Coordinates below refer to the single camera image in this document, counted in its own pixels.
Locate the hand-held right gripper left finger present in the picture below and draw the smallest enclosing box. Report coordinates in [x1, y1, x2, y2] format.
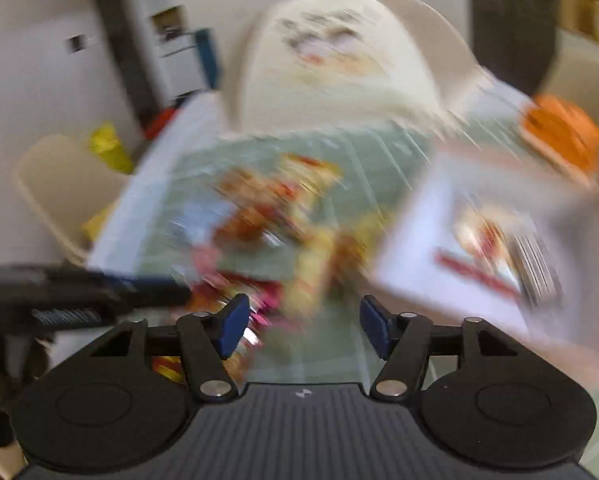
[90, 294, 251, 402]

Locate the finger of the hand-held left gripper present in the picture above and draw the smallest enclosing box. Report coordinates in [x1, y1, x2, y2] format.
[44, 266, 193, 308]

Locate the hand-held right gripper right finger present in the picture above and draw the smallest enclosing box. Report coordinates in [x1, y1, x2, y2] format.
[359, 296, 520, 402]

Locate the pink cardboard box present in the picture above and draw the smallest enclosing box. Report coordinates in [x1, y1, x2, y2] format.
[369, 145, 599, 361]

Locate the pile of assorted snack packets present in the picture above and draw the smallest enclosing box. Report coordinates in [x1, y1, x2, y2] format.
[180, 152, 395, 356]

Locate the printed white snack packet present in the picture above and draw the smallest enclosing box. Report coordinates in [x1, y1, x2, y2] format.
[435, 204, 563, 308]

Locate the beige chair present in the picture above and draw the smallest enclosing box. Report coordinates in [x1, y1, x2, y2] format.
[369, 0, 487, 111]
[12, 134, 130, 267]

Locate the yellow plastic bag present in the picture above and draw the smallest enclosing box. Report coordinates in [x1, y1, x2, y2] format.
[87, 122, 134, 176]

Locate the green checked tablecloth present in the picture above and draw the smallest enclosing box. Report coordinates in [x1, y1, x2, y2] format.
[130, 120, 599, 411]

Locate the white refrigerator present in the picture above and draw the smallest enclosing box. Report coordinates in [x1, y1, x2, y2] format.
[150, 4, 218, 107]

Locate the printed cream chair cover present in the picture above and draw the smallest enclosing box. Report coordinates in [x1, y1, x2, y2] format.
[240, 0, 440, 133]

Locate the orange box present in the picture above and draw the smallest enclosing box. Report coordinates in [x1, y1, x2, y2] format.
[522, 94, 599, 173]

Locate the dark cabinet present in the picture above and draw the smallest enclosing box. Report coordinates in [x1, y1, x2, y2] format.
[467, 0, 564, 98]

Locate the dark door frame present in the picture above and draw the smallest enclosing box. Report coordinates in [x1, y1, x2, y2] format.
[90, 0, 158, 133]

